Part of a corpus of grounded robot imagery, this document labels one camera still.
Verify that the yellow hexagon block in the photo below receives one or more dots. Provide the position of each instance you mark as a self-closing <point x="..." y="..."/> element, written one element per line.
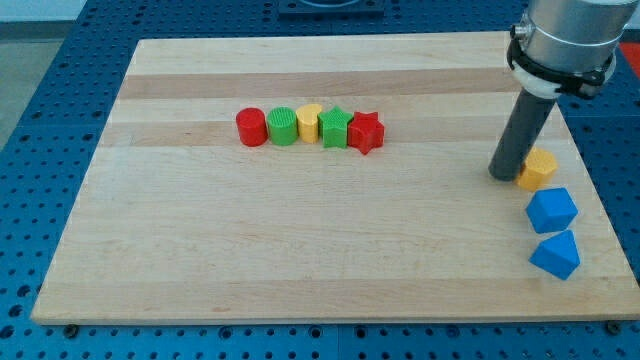
<point x="537" y="170"/>

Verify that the yellow crescent block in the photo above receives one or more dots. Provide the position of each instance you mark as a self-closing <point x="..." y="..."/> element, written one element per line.
<point x="308" y="122"/>

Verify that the green star block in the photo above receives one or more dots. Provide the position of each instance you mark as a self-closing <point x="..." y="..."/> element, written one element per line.
<point x="334" y="127"/>

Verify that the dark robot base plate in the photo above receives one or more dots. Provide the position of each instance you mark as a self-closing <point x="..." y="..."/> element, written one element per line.
<point x="289" y="9"/>

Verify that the red star block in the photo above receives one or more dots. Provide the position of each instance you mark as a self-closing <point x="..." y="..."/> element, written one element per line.
<point x="365" y="132"/>

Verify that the green cylinder block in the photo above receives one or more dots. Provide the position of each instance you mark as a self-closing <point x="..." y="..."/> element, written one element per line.
<point x="282" y="126"/>

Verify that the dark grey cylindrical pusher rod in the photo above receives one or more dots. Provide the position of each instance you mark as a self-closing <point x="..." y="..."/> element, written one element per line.
<point x="525" y="123"/>

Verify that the red cylinder block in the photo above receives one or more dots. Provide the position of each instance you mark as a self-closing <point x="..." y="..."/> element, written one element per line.
<point x="252" y="128"/>

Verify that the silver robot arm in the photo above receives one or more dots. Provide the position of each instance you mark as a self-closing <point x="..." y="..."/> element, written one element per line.
<point x="559" y="47"/>

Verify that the wooden board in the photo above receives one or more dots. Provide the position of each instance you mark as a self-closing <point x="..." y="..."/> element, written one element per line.
<point x="178" y="222"/>

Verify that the blue triangle block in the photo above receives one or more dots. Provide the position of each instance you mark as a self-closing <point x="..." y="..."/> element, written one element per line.
<point x="557" y="255"/>

